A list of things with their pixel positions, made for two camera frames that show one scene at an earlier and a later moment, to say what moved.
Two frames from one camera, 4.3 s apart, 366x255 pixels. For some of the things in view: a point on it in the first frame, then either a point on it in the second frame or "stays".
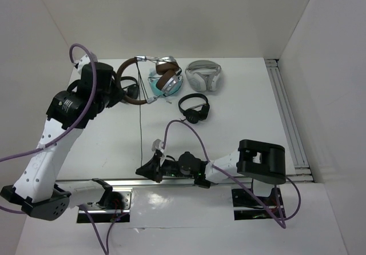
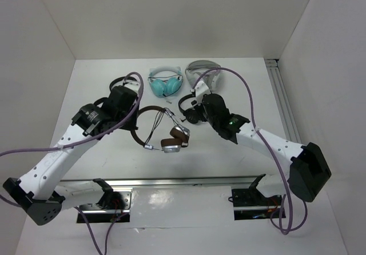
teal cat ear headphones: x=152 y=80 stays
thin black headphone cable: x=140 y=113 to x=162 y=113
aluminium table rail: x=223 y=182 stays
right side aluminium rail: x=302 y=171 stays
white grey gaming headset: x=202 y=75 stays
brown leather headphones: x=168 y=76 to x=178 y=136
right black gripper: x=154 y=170 to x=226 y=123
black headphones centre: x=192 y=115 stays
